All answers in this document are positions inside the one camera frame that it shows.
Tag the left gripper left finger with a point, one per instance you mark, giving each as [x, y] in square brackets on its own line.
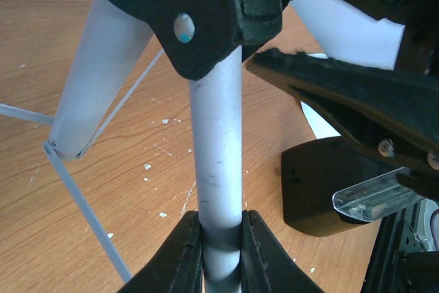
[177, 264]

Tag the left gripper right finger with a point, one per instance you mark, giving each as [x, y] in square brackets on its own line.
[265, 264]

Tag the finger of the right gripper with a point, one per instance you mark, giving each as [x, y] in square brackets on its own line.
[388, 115]

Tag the clear plastic metronome cover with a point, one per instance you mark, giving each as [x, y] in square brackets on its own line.
[375, 198]

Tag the black metronome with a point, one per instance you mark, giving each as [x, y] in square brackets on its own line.
[311, 173]

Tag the white music stand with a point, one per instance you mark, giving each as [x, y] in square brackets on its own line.
[206, 42]

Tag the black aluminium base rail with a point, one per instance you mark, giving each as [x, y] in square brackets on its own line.
[405, 254]

